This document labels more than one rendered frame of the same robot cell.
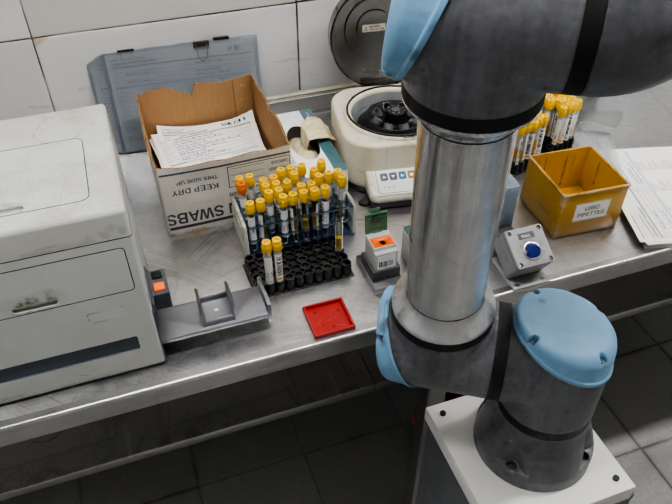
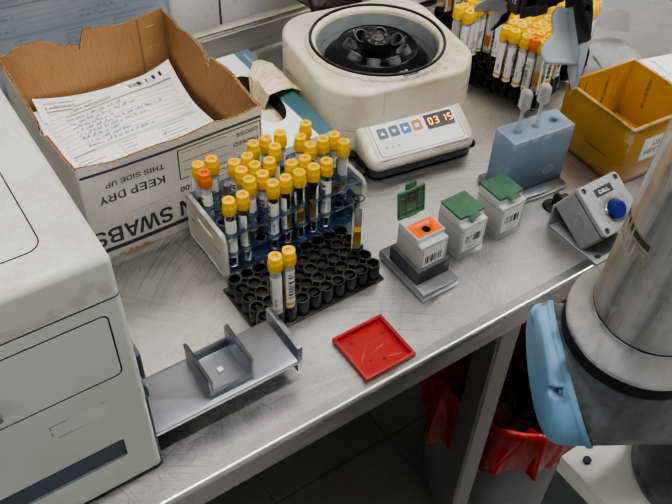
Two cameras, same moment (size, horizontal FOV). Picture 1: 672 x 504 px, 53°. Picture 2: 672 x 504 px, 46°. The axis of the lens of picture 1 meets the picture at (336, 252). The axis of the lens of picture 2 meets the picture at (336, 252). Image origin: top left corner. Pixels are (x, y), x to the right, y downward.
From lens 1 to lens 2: 0.32 m
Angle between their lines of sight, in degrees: 12
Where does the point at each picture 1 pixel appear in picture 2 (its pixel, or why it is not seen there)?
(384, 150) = (381, 97)
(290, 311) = (316, 347)
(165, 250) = not seen: hidden behind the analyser
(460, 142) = not seen: outside the picture
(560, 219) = (625, 160)
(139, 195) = not seen: hidden behind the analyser
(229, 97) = (134, 45)
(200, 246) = (150, 271)
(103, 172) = (45, 196)
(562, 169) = (602, 94)
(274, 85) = (187, 21)
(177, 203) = (107, 214)
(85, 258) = (47, 344)
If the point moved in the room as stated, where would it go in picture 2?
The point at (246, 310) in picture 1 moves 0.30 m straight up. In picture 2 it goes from (264, 361) to (250, 128)
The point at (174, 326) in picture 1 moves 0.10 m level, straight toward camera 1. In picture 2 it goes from (165, 407) to (212, 484)
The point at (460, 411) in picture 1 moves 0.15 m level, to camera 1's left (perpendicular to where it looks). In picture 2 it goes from (607, 452) to (465, 484)
